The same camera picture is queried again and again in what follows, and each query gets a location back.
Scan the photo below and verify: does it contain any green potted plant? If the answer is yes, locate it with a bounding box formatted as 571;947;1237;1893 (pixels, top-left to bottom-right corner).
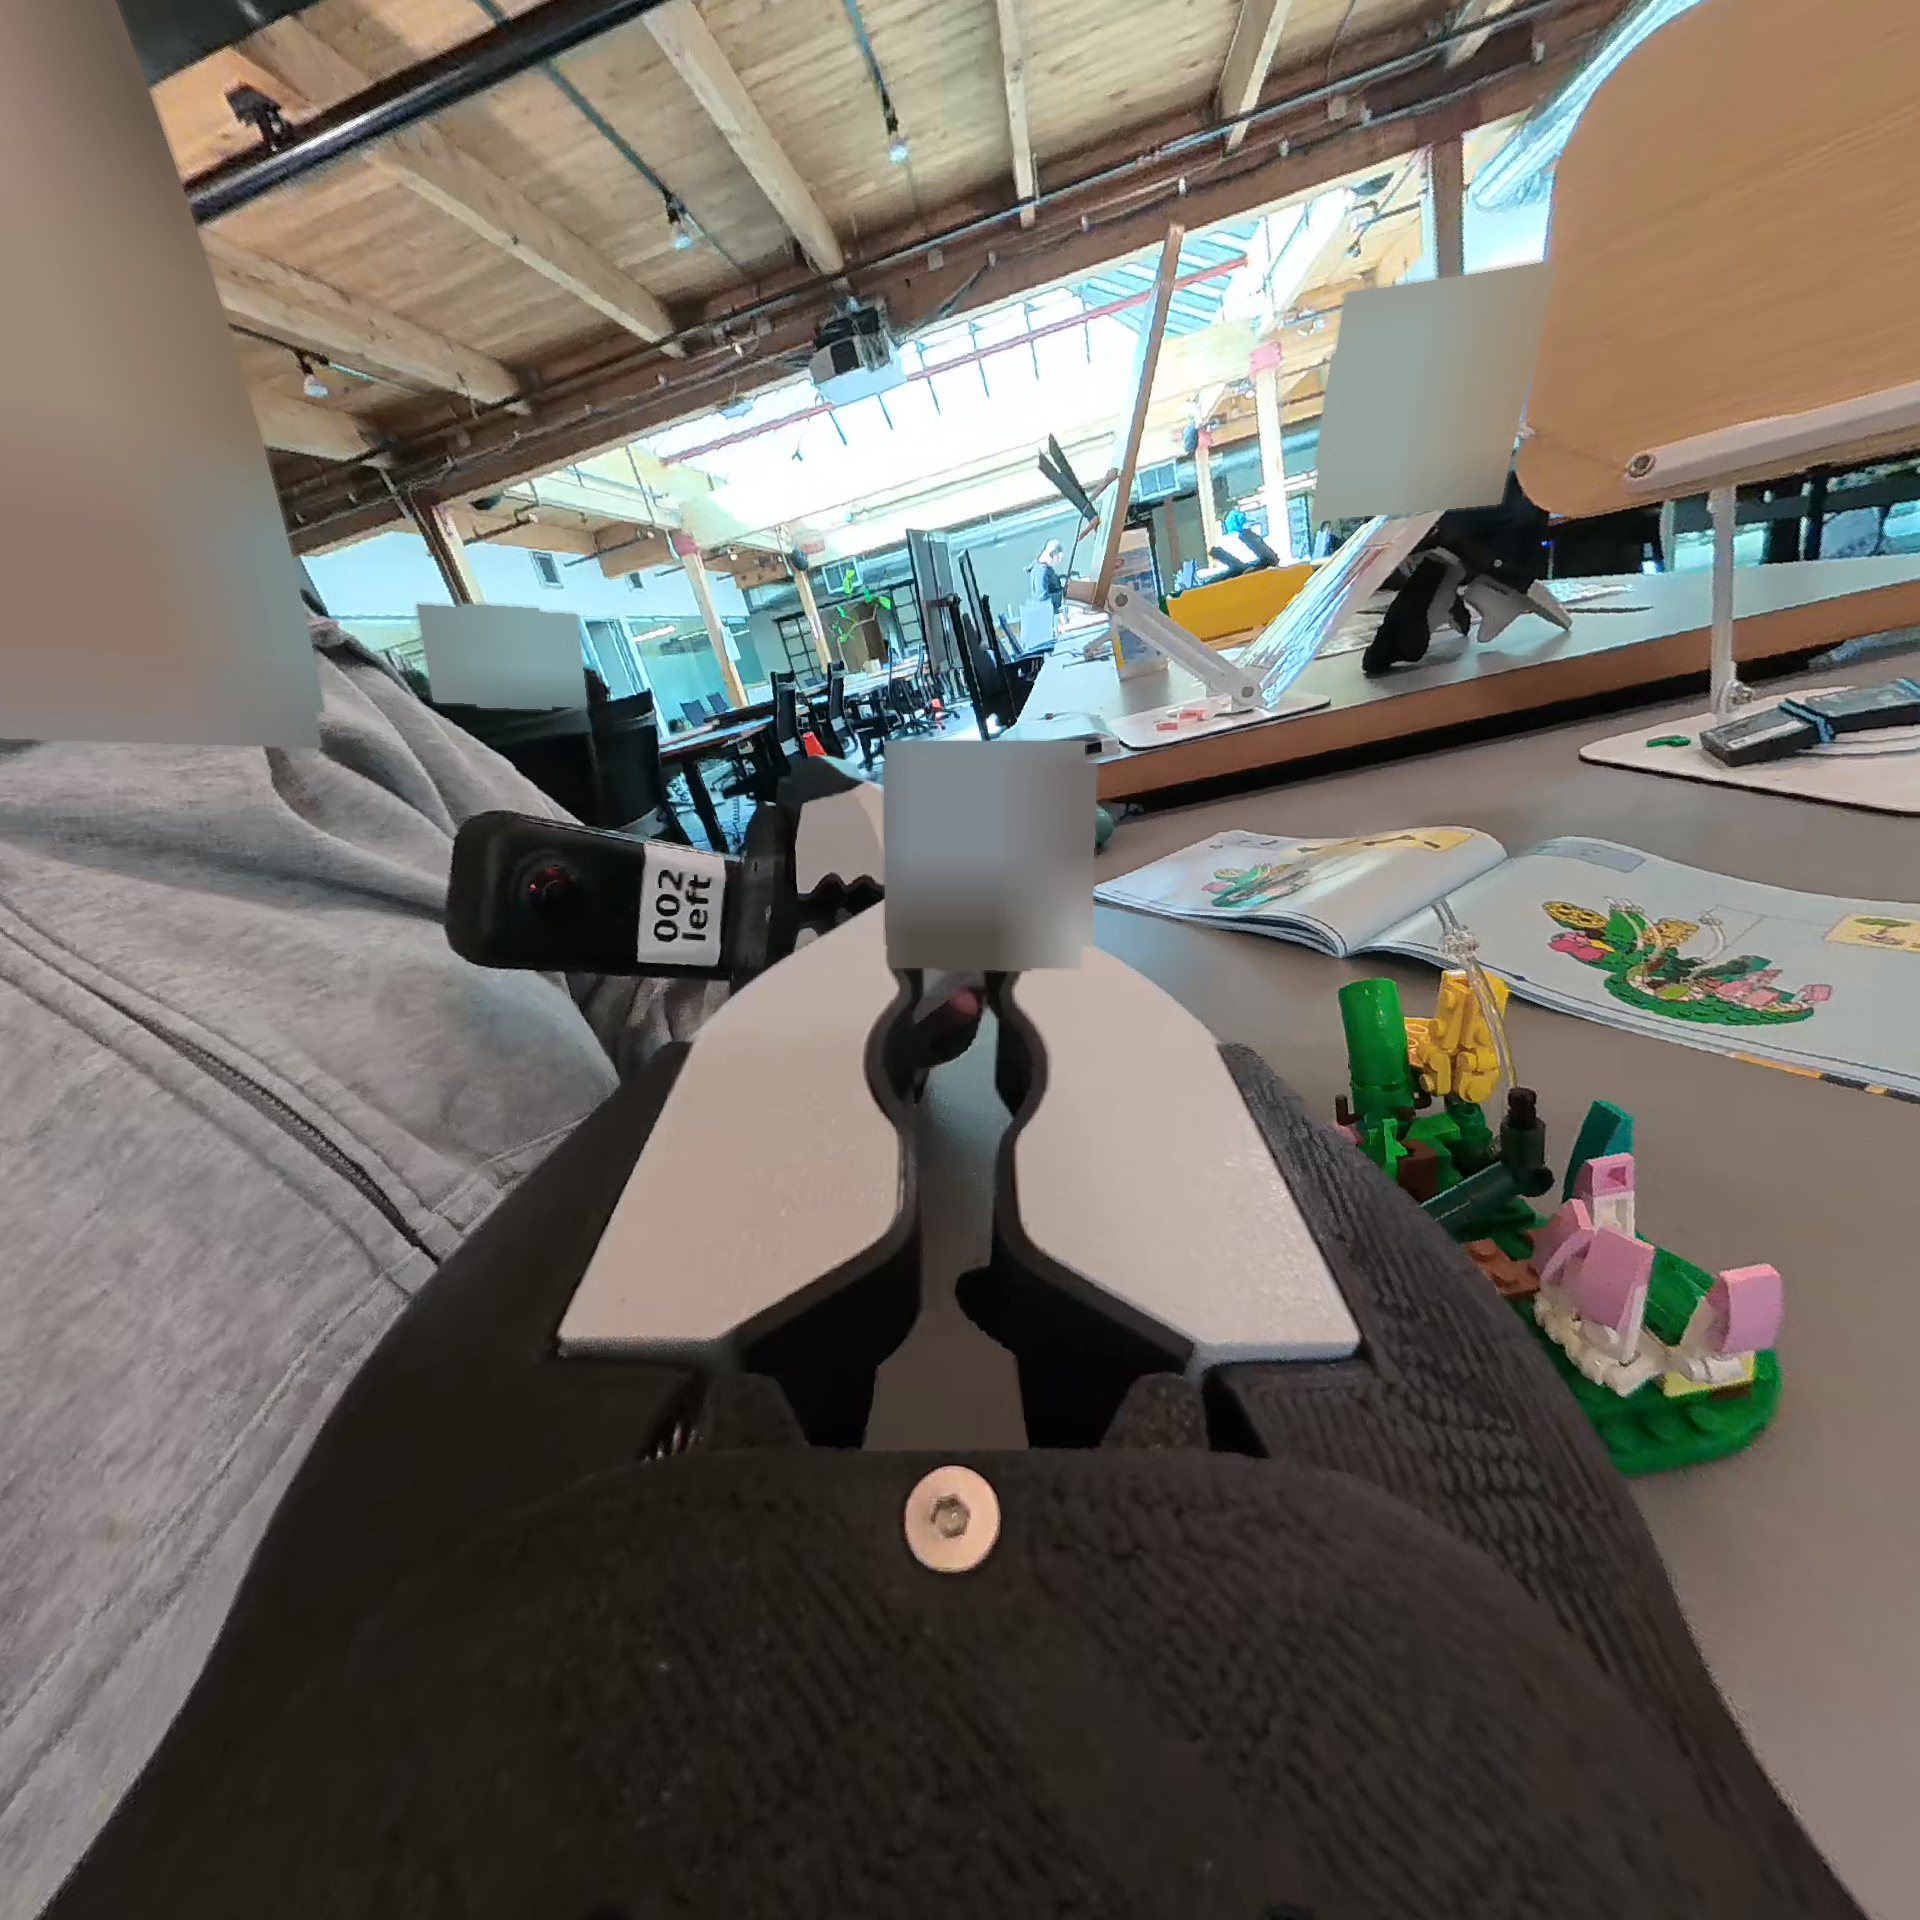
817;563;905;671

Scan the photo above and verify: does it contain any black blue battery pack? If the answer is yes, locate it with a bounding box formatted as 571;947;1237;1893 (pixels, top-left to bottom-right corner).
1699;704;1825;770
1792;682;1920;739

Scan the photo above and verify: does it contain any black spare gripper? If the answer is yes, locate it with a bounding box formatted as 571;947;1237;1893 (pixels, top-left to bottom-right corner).
1360;507;1574;676

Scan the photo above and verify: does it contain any green lego flower model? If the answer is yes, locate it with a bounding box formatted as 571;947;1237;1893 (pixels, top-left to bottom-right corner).
1333;970;1788;1477

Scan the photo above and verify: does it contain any light wooden panel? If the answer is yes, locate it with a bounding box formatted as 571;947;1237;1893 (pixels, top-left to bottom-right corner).
1511;0;1920;520

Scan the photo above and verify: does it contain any person in grey hoodie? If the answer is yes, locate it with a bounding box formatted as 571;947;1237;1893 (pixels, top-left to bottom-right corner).
0;597;730;1920

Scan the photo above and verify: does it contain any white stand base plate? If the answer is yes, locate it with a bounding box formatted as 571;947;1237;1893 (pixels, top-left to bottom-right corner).
1579;686;1920;819

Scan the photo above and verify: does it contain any row of black office chairs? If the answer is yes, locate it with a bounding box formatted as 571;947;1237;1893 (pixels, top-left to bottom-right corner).
755;593;1029;757

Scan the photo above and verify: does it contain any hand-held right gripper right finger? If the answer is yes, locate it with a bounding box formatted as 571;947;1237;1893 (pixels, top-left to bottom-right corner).
992;956;1367;1378

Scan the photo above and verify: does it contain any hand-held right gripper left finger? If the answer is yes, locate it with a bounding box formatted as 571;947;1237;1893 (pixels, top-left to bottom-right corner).
557;926;921;1363

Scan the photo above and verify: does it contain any yellow storage bin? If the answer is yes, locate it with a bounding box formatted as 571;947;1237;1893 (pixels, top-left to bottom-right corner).
1169;563;1324;643

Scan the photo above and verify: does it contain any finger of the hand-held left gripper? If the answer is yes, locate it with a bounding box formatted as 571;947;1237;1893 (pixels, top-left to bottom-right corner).
792;775;889;920

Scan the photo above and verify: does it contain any lego instruction booklet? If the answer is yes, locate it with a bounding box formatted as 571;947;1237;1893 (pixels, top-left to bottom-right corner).
1097;822;1920;1099

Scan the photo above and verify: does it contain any ceiling projector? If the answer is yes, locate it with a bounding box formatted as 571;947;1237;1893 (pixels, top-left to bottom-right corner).
807;304;905;407

